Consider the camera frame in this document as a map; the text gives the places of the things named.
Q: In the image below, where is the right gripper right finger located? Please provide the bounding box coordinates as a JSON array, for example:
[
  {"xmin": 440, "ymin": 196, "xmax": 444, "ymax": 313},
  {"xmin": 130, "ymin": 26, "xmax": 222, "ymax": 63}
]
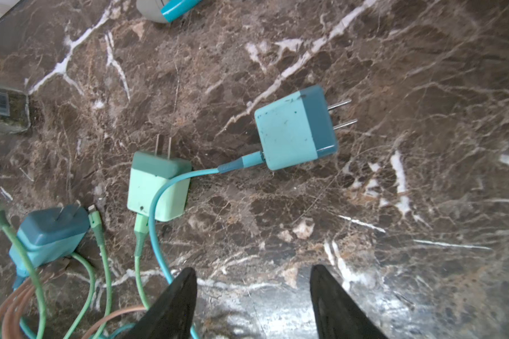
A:
[{"xmin": 310, "ymin": 264, "xmax": 387, "ymax": 338}]

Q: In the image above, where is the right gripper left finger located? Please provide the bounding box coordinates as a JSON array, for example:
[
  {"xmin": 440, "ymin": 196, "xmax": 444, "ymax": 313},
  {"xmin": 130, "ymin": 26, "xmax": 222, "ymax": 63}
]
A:
[{"xmin": 125, "ymin": 268, "xmax": 197, "ymax": 339}]

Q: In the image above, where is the green charger plug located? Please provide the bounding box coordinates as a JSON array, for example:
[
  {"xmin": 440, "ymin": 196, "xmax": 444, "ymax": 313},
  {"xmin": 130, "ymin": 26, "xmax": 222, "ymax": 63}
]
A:
[{"xmin": 127, "ymin": 134, "xmax": 192, "ymax": 222}]

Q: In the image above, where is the teal charger plug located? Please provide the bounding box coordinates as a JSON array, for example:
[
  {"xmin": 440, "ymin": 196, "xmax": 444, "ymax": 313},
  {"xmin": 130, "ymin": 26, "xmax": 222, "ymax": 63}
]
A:
[
  {"xmin": 17, "ymin": 204, "xmax": 90, "ymax": 268},
  {"xmin": 254, "ymin": 85, "xmax": 355, "ymax": 171}
]

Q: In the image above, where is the glass spice jar black lid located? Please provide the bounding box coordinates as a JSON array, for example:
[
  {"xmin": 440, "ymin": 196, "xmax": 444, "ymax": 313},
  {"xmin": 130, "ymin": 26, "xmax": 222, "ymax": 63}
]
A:
[{"xmin": 0, "ymin": 87, "xmax": 31, "ymax": 134}]

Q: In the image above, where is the teal utility knife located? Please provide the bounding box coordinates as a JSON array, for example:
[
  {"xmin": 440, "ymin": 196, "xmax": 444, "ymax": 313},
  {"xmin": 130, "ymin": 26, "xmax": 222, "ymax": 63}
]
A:
[{"xmin": 136, "ymin": 0, "xmax": 201, "ymax": 23}]

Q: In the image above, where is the pink charger cable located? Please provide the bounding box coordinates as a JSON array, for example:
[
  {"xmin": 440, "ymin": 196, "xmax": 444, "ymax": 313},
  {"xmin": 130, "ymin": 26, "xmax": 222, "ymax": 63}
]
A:
[{"xmin": 0, "ymin": 270, "xmax": 147, "ymax": 339}]

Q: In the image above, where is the green charger cable bundle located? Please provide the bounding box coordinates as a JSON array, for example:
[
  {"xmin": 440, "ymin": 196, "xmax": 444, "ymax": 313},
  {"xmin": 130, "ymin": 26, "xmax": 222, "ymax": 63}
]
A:
[{"xmin": 0, "ymin": 202, "xmax": 151, "ymax": 339}]

